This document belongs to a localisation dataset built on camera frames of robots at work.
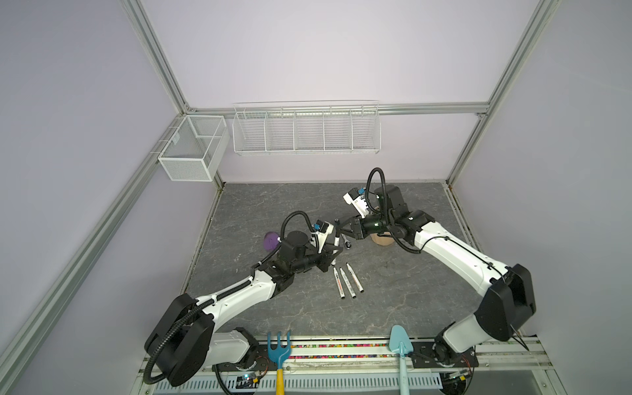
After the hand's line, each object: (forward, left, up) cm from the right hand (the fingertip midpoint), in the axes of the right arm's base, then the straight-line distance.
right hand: (337, 229), depth 77 cm
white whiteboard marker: (-9, -5, -23) cm, 25 cm away
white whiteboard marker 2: (-11, -9, -22) cm, 26 cm away
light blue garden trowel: (-28, -19, -21) cm, 40 cm away
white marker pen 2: (-13, -2, -21) cm, 25 cm away
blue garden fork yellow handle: (-31, +18, -21) cm, 42 cm away
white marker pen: (-2, 0, -2) cm, 3 cm away
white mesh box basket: (+41, +58, +1) cm, 71 cm away
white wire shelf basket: (+49, -5, +5) cm, 50 cm away
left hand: (-4, -1, -5) cm, 7 cm away
